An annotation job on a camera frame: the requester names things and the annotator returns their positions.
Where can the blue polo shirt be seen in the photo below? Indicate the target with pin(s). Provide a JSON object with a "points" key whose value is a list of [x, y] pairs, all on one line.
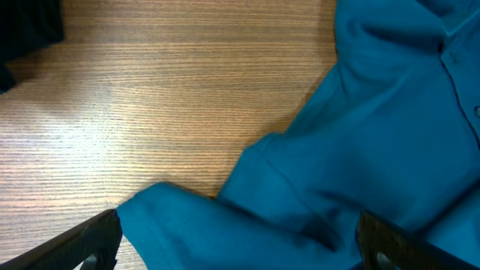
{"points": [[392, 129]]}

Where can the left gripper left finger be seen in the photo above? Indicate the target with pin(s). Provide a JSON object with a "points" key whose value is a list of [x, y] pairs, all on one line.
{"points": [[91, 245]]}

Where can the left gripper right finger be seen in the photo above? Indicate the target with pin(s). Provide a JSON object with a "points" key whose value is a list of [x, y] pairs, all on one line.
{"points": [[385, 246]]}

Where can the folded black garment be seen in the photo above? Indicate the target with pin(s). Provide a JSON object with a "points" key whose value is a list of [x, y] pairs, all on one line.
{"points": [[26, 26]]}

